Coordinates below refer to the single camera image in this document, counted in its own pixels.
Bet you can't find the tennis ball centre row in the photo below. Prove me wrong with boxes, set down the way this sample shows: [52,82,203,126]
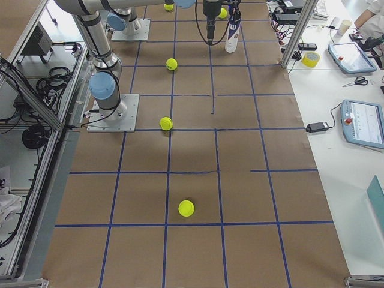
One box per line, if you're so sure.
[159,117,173,131]

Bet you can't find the black scissors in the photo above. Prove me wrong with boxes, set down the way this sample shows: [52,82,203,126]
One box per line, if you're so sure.
[343,76,368,88]

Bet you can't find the tennis ball far left side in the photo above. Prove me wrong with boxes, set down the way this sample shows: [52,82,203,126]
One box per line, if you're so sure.
[178,199,195,217]

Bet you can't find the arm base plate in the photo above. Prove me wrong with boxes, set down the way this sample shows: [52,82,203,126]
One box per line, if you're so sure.
[112,18,151,42]
[86,94,140,133]

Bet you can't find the teach pendant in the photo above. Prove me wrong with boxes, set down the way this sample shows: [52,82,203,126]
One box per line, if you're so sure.
[340,100,383,149]
[328,42,377,74]

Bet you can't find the teach pendant far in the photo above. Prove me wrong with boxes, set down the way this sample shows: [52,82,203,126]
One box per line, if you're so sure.
[328,42,377,74]

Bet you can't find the paper cup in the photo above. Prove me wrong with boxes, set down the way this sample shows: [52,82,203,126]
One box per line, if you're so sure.
[337,19,352,36]

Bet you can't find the tennis ball Roland Garros front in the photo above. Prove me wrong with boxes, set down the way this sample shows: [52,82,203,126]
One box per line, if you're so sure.
[218,8,227,19]

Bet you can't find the white blue tennis ball can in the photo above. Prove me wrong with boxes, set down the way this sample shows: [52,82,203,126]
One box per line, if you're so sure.
[224,15,241,53]

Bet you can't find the yellow tape roll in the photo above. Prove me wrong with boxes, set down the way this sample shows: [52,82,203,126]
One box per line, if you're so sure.
[302,52,320,68]

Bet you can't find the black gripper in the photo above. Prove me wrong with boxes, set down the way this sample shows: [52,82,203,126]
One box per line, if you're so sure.
[226,0,241,18]
[202,0,223,44]

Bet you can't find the black power adapter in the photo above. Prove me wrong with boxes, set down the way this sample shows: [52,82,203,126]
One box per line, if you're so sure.
[305,122,329,133]

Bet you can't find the teach pendant near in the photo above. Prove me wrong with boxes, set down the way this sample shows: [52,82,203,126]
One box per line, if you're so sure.
[340,100,383,149]

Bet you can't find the black phone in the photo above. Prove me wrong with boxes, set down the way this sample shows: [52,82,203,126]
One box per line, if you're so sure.
[298,43,317,51]

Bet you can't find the tennis ball Wilson 3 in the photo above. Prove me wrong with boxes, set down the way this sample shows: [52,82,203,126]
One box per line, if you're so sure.
[166,58,178,71]

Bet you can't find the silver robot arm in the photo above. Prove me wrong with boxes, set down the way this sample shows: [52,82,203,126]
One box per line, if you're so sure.
[55,0,165,122]
[107,1,240,36]

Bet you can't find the aluminium frame post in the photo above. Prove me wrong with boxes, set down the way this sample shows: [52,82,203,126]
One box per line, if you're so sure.
[281,0,318,68]

